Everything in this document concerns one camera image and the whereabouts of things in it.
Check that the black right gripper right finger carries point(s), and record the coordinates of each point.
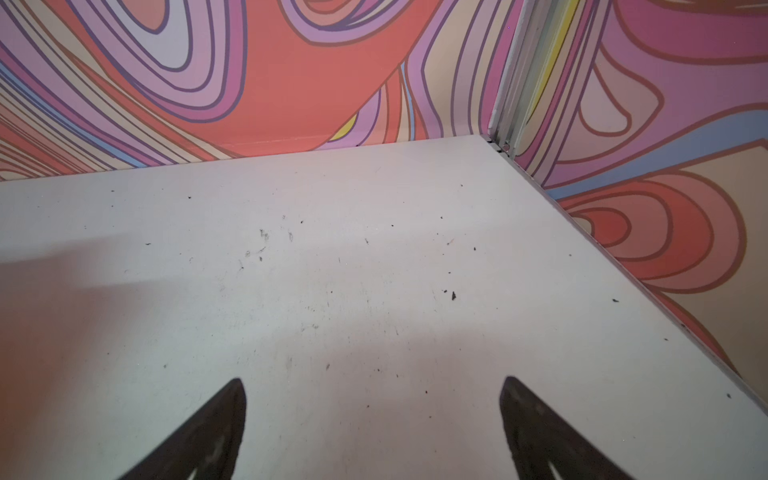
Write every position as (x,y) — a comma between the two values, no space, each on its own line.
(543,445)

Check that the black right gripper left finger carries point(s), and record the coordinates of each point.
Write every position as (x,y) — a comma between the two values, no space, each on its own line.
(205,446)

